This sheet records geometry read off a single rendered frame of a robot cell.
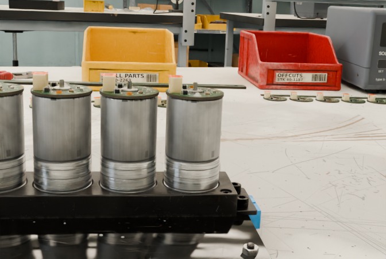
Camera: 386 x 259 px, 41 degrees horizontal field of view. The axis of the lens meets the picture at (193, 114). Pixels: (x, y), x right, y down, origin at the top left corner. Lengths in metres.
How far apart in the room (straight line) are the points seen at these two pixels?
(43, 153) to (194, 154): 0.06
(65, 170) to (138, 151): 0.03
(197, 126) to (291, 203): 0.08
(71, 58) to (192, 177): 4.50
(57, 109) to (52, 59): 4.49
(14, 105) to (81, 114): 0.03
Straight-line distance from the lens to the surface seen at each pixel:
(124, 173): 0.22
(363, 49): 0.62
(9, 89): 0.22
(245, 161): 0.34
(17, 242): 0.21
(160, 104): 0.49
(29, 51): 4.70
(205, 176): 0.22
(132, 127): 0.21
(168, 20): 2.64
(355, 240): 0.25
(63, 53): 4.70
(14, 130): 0.22
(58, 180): 0.22
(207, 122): 0.22
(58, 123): 0.21
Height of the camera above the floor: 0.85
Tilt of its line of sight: 13 degrees down
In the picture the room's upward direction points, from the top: 2 degrees clockwise
